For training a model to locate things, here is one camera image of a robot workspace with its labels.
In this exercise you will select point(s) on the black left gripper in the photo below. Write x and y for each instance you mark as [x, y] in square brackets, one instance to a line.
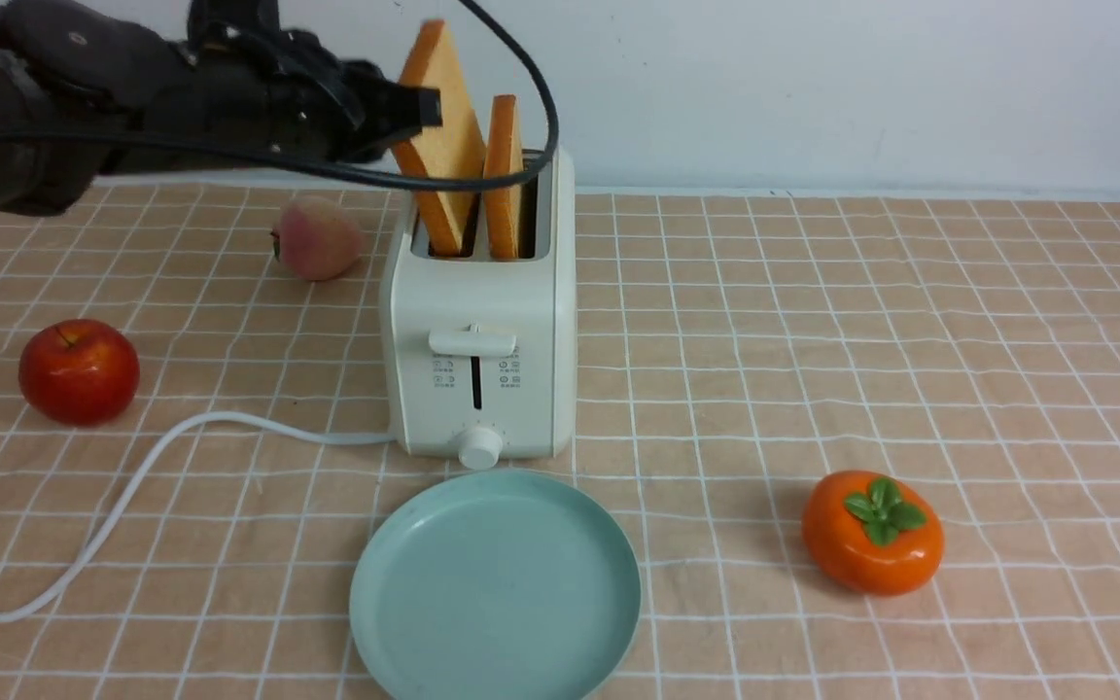
[240, 80]

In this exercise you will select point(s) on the toast slice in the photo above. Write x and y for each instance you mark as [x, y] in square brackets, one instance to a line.
[503, 157]
[455, 150]

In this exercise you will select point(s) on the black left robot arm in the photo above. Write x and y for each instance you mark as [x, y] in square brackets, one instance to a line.
[67, 67]

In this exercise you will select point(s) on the pink peach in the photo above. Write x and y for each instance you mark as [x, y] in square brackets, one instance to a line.
[316, 239]

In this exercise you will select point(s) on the white toaster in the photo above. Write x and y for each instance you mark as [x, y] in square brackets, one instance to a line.
[481, 355]

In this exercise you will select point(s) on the red apple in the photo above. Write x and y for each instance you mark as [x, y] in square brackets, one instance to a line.
[79, 372]

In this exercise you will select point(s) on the light green plate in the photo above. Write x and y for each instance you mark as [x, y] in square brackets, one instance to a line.
[504, 584]

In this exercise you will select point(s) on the orange persimmon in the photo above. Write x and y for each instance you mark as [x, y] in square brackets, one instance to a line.
[872, 533]

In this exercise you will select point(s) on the beige checkered tablecloth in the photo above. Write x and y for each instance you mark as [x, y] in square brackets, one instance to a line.
[733, 350]

